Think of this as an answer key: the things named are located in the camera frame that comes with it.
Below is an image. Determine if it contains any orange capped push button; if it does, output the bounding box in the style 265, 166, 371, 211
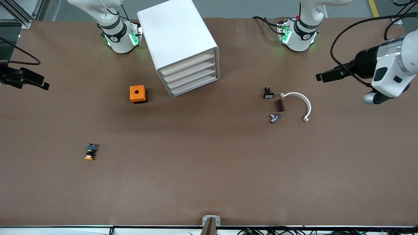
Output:
84, 143, 99, 161

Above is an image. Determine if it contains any orange button box black base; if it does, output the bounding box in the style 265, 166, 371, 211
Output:
130, 85, 148, 104

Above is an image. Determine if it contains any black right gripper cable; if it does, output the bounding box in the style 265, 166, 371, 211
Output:
0, 37, 41, 66

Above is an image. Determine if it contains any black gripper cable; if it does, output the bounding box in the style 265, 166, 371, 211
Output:
0, 37, 41, 66
330, 12, 418, 87

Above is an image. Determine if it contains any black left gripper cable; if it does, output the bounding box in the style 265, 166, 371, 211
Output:
330, 12, 418, 87

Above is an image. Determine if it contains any white curved plastic bracket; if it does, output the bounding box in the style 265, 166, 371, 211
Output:
280, 92, 312, 123

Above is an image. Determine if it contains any aluminium frame profile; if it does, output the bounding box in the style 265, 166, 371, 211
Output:
391, 0, 418, 25
0, 0, 43, 29

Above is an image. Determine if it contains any black base cable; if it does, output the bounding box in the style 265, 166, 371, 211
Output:
251, 16, 283, 35

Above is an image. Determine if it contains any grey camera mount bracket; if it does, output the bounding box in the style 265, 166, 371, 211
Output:
201, 215, 221, 235

